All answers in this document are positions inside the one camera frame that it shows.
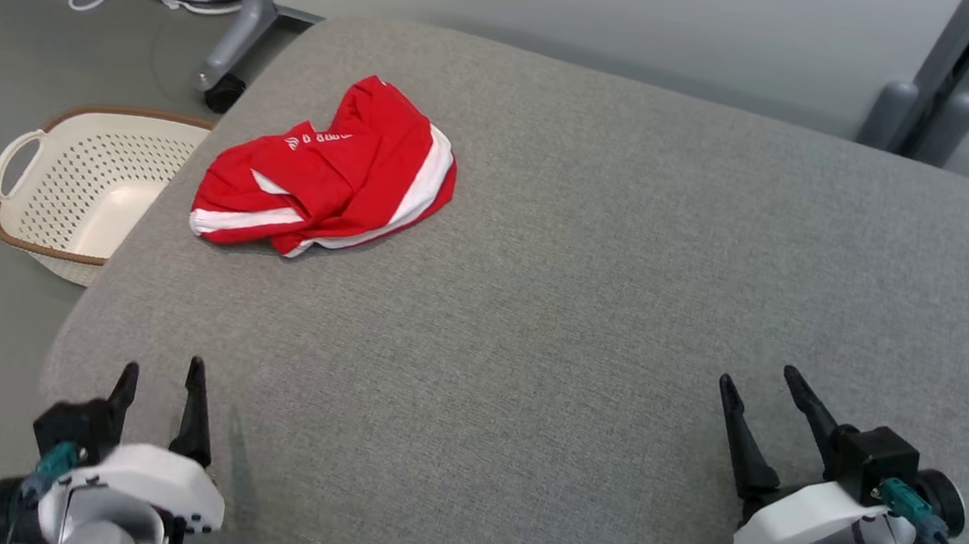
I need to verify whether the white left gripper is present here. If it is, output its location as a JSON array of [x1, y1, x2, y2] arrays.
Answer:
[[35, 345, 238, 544]]

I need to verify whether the grey cylindrical partition foot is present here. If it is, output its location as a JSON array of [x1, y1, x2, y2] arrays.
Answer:
[[855, 76, 925, 154], [928, 89, 969, 171]]

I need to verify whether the grey metal partition post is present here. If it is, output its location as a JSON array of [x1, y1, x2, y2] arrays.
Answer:
[[895, 0, 969, 168]]

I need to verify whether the teal-plug left camera cable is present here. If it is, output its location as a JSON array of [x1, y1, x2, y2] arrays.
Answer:
[[19, 438, 84, 506]]

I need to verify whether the grey metal desk leg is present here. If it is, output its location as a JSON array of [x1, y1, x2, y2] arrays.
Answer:
[[193, 0, 328, 104]]

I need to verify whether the crumpled red white shirt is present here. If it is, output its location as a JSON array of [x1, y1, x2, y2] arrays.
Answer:
[[186, 61, 466, 271]]

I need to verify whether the black caster wheel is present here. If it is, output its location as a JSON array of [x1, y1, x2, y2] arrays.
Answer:
[[202, 70, 248, 116]]

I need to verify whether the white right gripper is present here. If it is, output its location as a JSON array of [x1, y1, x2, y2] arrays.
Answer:
[[706, 360, 899, 544]]

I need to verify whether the cream perforated laundry basket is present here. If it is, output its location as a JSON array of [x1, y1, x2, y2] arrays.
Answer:
[[0, 97, 217, 297]]

